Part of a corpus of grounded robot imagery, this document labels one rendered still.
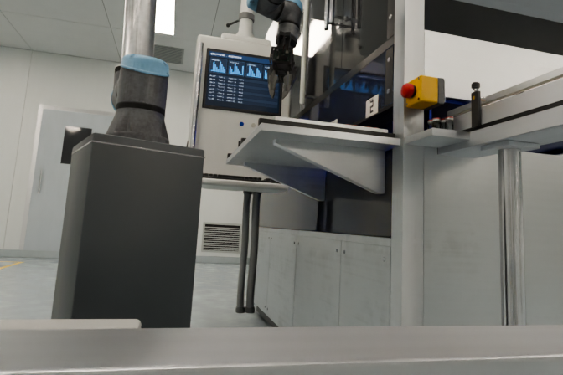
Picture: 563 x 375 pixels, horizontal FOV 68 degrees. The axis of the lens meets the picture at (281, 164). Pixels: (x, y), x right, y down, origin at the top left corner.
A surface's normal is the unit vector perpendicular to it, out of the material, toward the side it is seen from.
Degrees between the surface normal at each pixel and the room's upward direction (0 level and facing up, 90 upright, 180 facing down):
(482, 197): 90
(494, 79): 90
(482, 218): 90
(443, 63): 90
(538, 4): 180
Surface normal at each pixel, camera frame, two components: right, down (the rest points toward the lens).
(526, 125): -0.97, -0.09
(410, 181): 0.25, -0.13
